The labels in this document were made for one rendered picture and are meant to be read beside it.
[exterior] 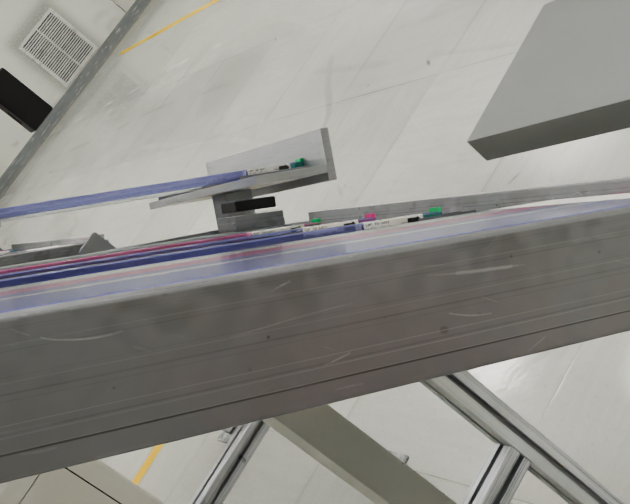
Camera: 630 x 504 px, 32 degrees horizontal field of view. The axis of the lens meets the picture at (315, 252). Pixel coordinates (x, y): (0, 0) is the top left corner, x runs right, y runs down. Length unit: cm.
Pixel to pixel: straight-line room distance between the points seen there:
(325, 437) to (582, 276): 97
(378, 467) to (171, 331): 112
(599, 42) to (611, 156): 104
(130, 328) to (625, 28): 96
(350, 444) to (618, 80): 61
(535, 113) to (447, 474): 93
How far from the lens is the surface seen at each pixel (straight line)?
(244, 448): 205
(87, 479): 198
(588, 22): 140
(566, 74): 134
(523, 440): 147
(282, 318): 47
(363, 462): 154
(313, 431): 149
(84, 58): 903
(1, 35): 890
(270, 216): 123
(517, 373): 210
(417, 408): 227
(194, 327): 45
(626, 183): 84
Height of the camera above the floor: 116
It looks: 22 degrees down
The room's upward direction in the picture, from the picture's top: 50 degrees counter-clockwise
